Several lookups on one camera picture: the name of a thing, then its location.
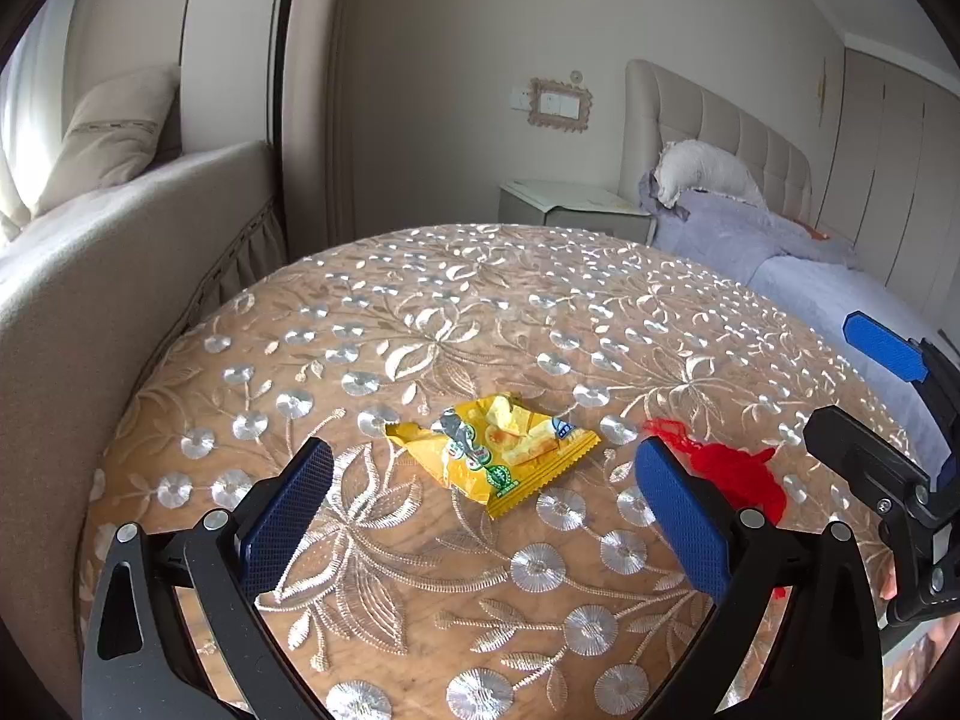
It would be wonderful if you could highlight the beige cushion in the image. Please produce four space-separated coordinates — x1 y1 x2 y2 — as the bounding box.
34 64 182 215

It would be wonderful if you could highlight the framed wall switch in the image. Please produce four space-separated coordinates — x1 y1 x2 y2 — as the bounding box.
527 77 594 129

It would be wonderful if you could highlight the yellow snack wrapper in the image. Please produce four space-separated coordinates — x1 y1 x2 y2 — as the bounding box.
385 394 602 520

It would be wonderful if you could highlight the lavender bedspread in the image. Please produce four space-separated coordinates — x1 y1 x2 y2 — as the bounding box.
637 171 960 466

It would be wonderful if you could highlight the embroidered beige tablecloth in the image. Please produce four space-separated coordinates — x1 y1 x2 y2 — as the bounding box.
75 223 935 720

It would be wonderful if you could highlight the white built-in wardrobe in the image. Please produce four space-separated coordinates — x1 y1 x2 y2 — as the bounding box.
814 45 960 295

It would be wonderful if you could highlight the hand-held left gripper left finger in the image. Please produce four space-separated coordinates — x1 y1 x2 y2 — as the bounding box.
80 435 335 720

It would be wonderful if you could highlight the white ruffled pillow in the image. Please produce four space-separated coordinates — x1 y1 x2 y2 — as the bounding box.
654 139 767 209

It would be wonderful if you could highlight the white nightstand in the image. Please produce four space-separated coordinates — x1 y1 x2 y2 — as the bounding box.
499 178 654 245

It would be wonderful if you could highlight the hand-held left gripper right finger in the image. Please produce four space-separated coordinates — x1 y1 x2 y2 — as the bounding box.
635 436 886 720

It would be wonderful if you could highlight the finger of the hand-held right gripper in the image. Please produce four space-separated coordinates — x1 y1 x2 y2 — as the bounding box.
841 310 960 422
803 404 935 515

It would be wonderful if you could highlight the beige upholstered sofa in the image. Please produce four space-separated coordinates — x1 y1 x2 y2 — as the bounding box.
0 139 290 695

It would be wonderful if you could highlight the beige upholstered bed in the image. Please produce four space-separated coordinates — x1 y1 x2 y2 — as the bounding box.
619 58 960 466

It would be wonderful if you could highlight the red yarn tassel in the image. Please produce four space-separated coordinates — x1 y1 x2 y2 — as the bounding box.
643 418 790 602

